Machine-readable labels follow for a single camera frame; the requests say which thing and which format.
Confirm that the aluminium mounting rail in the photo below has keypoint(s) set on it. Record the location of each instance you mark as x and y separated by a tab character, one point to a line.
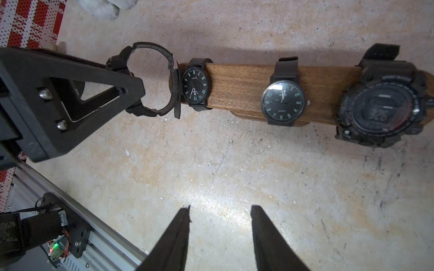
40	215

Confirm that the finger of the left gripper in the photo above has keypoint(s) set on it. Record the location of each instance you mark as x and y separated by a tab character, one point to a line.
63	99

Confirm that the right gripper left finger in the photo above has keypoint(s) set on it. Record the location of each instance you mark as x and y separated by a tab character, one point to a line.
170	252

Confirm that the slim black watch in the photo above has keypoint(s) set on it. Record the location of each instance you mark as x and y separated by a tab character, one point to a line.
284	100
197	84

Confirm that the wooden watch stand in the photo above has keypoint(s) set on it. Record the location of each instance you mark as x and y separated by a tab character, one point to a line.
238	88

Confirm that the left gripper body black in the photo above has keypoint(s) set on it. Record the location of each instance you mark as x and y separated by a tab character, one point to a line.
11	151

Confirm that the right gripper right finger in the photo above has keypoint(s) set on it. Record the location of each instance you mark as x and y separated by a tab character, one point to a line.
272	253

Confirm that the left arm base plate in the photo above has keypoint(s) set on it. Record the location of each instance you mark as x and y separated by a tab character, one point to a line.
76	229

